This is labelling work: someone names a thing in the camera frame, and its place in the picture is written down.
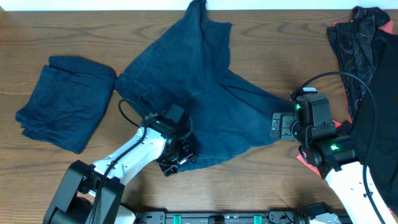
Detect black patterned garment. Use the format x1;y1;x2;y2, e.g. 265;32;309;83
326;6;393;123

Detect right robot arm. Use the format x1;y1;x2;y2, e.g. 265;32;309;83
271;91;395;223

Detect black red-trimmed shorts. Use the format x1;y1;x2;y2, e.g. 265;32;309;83
351;30;397;213

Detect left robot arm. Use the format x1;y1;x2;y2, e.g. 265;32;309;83
43;105;197;223

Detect dark blue denim shorts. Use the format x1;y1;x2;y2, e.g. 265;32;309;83
115;1;294;170

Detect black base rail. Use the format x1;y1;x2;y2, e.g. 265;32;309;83
130;202;353;224

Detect folded dark blue garment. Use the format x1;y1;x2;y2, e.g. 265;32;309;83
16;56;117;154

